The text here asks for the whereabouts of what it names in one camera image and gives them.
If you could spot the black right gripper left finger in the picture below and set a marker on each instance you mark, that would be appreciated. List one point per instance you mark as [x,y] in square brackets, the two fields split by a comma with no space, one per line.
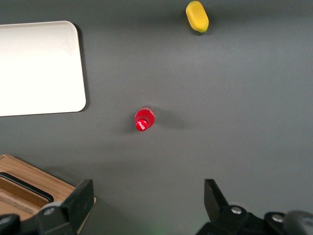
[73,205]

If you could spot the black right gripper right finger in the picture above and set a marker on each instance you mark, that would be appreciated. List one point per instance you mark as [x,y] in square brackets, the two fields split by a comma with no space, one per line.
[220,210]

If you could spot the wooden drawer cabinet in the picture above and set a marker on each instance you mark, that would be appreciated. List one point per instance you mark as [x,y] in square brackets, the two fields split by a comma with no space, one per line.
[27,176]

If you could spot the small red bottle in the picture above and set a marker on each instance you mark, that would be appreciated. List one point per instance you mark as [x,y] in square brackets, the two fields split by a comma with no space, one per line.
[144,119]

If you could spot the white rectangular tray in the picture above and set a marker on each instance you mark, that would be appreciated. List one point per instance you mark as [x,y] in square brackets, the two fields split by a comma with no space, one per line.
[39,68]

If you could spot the yellow toy lemon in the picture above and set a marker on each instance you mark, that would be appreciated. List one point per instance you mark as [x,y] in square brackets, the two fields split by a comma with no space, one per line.
[197,17]

